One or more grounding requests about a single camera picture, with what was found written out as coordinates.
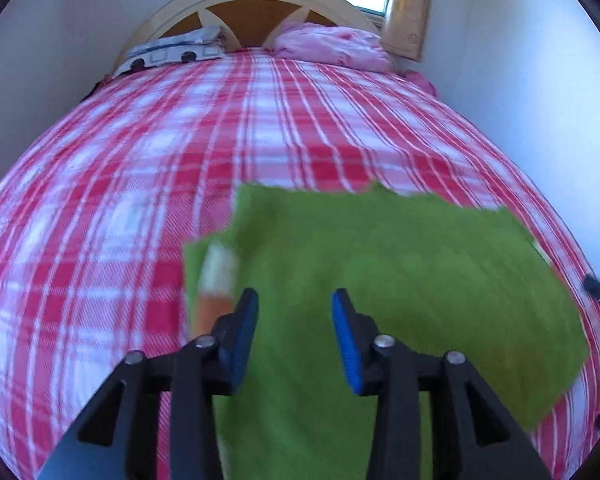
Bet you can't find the dark object beside bed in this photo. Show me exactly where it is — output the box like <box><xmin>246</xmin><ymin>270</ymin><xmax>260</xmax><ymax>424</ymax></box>
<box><xmin>81</xmin><ymin>79</ymin><xmax>107</xmax><ymax>103</ymax></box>

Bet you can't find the bed with red plaid sheet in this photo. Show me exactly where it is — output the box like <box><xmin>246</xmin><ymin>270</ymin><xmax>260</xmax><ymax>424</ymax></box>
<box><xmin>0</xmin><ymin>46</ymin><xmax>600</xmax><ymax>480</ymax></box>

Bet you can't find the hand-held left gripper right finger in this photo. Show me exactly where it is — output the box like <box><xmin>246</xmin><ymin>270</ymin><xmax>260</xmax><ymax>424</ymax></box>
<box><xmin>331</xmin><ymin>288</ymin><xmax>551</xmax><ymax>480</ymax></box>

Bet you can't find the green orange white striped sweater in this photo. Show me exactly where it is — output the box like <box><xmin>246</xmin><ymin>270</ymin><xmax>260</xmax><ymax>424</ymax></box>
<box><xmin>182</xmin><ymin>182</ymin><xmax>591</xmax><ymax>480</ymax></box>

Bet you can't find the narrow yellow curtain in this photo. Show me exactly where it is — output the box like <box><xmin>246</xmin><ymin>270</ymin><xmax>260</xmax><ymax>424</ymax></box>
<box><xmin>381</xmin><ymin>0</ymin><xmax>434</xmax><ymax>63</ymax></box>

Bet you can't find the white printed pillow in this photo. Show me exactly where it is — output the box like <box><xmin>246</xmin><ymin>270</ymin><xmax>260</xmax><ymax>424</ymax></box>
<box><xmin>114</xmin><ymin>25</ymin><xmax>229</xmax><ymax>77</ymax></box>

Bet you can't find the pink cloth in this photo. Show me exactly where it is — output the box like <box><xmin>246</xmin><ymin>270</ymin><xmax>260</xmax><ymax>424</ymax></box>
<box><xmin>405</xmin><ymin>71</ymin><xmax>439</xmax><ymax>97</ymax></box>

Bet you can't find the pink pillow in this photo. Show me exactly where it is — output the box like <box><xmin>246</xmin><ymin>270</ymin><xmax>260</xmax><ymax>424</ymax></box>
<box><xmin>272</xmin><ymin>22</ymin><xmax>397</xmax><ymax>74</ymax></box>

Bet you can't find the cream and wood headboard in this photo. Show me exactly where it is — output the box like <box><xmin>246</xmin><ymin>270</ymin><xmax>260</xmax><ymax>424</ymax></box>
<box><xmin>112</xmin><ymin>0</ymin><xmax>382</xmax><ymax>77</ymax></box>

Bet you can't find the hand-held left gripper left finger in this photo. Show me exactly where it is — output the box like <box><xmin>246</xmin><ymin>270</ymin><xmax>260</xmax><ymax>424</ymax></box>
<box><xmin>37</xmin><ymin>287</ymin><xmax>260</xmax><ymax>480</ymax></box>

